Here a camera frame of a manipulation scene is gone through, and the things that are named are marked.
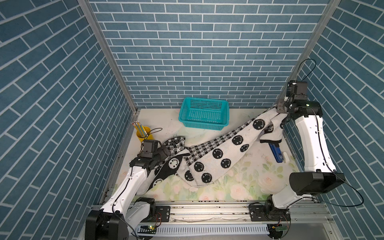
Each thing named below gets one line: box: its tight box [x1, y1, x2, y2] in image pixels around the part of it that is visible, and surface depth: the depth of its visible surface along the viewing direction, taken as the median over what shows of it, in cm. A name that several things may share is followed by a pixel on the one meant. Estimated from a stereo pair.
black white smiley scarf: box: [146, 106, 287, 190], surface depth 87 cm
